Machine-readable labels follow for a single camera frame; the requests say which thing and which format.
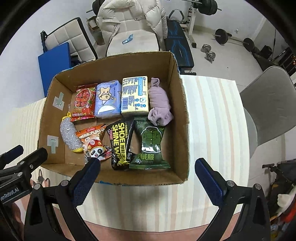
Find grey chair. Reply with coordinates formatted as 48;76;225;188
240;66;295;157

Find cardboard box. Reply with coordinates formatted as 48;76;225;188
38;51;190;186

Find black yellow shoe wipes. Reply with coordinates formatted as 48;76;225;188
107;118;135;170

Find silver scrubber yellow ends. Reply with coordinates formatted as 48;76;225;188
60;112;83;153

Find red snack packet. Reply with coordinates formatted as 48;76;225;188
70;83;97;122

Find dumbbell pair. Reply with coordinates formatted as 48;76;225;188
201;44;216;63

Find blue mat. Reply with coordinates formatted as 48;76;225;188
38;42;72;97

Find floor barbell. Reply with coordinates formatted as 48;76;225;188
213;29;255;52

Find cream blue tissue pack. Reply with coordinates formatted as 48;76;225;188
121;76;149;117

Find orange panda snack packet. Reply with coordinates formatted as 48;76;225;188
76;124;112;162

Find white puffer jacket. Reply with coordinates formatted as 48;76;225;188
96;0;168;44

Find purple cloth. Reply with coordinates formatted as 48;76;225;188
148;78;174;126

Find quilted folding chair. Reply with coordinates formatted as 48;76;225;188
45;17;98;62

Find green wipes packet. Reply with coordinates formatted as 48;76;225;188
129;117;171;170

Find barbell on rack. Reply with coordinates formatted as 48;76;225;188
184;0;222;16

